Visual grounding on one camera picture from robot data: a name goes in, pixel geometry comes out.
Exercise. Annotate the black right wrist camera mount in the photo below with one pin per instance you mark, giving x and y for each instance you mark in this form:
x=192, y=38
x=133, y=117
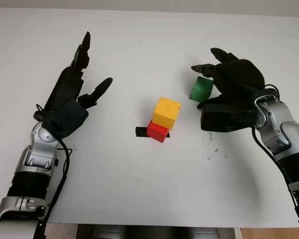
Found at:
x=224, y=117

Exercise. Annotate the yellow cube block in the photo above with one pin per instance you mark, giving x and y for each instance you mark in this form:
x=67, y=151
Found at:
x=167, y=112

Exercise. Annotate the red cube block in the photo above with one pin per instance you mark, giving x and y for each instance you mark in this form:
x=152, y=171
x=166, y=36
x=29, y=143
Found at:
x=158, y=132

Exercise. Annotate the green cube block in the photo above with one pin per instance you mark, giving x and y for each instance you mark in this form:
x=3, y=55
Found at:
x=201, y=89

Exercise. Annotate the dark robot torso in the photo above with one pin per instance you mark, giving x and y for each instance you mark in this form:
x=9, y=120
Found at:
x=154, y=232

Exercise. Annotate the black tape strip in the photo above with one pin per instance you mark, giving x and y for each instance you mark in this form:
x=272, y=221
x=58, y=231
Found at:
x=140, y=132

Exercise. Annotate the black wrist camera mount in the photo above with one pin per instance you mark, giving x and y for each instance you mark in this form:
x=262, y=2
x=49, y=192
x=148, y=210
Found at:
x=67, y=119
x=224, y=117

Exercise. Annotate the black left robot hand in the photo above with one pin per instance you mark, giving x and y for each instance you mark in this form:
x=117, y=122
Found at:
x=66, y=87

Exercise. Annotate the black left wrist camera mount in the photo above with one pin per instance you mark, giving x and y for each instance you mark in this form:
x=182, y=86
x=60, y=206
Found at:
x=67, y=119

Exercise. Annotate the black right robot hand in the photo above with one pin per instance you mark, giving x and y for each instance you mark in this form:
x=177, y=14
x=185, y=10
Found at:
x=239, y=79

